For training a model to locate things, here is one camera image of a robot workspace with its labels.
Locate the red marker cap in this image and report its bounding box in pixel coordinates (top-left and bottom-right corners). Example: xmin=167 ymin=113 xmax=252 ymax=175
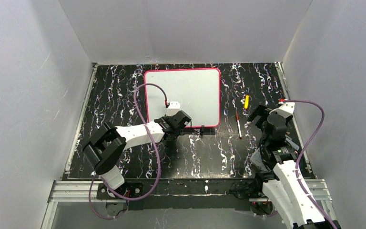
xmin=235 ymin=112 xmax=240 ymax=121

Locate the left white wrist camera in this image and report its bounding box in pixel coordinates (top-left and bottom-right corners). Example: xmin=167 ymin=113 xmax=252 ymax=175
xmin=165 ymin=101 xmax=181 ymax=116

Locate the black whiteboard stand clip right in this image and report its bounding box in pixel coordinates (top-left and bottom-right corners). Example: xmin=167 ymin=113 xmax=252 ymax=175
xmin=199 ymin=125 xmax=205 ymax=136

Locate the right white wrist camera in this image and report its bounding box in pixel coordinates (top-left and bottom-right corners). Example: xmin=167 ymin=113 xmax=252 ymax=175
xmin=276 ymin=102 xmax=295 ymax=118

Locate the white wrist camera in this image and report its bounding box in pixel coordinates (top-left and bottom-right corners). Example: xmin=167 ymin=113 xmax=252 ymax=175
xmin=165 ymin=101 xmax=181 ymax=116
xmin=276 ymin=102 xmax=295 ymax=118

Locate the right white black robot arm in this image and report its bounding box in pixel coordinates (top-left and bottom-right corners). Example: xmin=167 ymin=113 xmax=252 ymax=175
xmin=247 ymin=102 xmax=341 ymax=229

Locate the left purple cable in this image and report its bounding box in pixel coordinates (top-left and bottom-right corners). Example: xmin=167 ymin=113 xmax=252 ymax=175
xmin=88 ymin=83 xmax=169 ymax=220

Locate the yellow marker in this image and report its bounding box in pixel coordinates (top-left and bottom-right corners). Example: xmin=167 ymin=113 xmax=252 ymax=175
xmin=244 ymin=95 xmax=250 ymax=109

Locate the white marker pen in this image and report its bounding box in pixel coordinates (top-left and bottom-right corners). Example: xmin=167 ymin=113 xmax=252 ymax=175
xmin=236 ymin=120 xmax=243 ymax=139

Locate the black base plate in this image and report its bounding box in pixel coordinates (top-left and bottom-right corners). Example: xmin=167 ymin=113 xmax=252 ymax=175
xmin=96 ymin=178 xmax=274 ymax=211

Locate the aluminium rail frame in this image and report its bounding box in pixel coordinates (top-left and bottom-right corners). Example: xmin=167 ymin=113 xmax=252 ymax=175
xmin=41 ymin=63 xmax=337 ymax=229

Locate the pink framed whiteboard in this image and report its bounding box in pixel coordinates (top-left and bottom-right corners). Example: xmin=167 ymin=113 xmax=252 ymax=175
xmin=144 ymin=68 xmax=221 ymax=127

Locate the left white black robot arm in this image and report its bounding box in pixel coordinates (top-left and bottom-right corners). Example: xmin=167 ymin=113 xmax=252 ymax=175
xmin=82 ymin=111 xmax=192 ymax=189

